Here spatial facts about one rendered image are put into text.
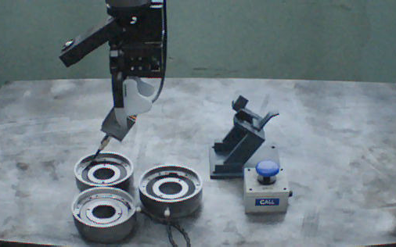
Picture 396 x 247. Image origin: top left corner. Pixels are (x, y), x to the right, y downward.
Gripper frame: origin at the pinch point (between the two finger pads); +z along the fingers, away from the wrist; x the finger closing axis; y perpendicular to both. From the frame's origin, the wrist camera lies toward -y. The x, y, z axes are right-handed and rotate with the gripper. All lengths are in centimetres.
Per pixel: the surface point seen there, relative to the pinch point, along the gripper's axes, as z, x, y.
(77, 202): 9.9, -10.6, -7.0
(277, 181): 8.7, -6.0, 25.4
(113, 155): 9.6, 3.2, -2.5
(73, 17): 38, 156, -42
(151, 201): 9.7, -9.8, 5.1
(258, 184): 8.7, -6.6, 22.2
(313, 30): 44, 155, 61
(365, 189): 13.2, -3.1, 42.7
